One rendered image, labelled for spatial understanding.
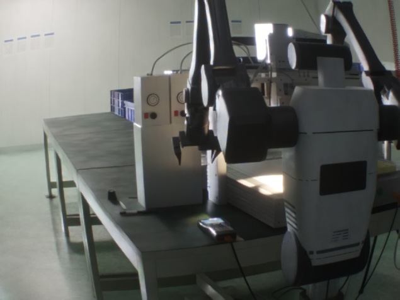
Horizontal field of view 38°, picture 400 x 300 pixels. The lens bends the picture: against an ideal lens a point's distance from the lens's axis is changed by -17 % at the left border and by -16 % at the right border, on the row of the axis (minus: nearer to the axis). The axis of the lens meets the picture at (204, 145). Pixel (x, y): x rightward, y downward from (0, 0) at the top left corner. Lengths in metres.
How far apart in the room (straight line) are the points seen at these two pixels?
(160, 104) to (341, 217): 1.08
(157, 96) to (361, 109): 1.08
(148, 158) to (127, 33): 7.12
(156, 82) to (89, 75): 7.00
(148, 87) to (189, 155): 0.29
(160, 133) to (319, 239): 1.06
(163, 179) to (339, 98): 1.13
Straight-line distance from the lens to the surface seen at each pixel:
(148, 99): 2.35
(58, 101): 9.29
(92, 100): 9.36
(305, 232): 1.47
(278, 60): 2.33
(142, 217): 2.28
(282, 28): 2.37
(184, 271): 1.95
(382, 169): 2.31
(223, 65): 1.55
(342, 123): 1.43
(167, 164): 2.40
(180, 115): 2.39
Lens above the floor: 1.33
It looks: 9 degrees down
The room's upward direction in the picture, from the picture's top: 2 degrees counter-clockwise
